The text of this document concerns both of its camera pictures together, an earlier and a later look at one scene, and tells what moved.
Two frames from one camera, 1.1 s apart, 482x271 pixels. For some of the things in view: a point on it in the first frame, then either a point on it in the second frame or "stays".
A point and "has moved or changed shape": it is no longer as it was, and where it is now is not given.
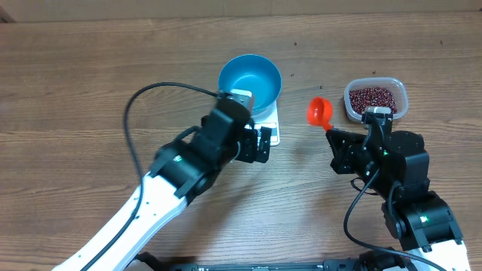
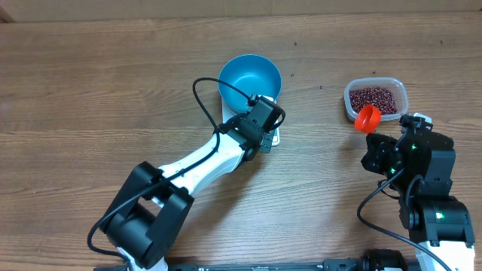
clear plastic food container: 375,92 stays
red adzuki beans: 375,96 stays
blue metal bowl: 253,73 stays
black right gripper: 342,150 -> 377,147
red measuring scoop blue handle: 319,112 has moved or changed shape
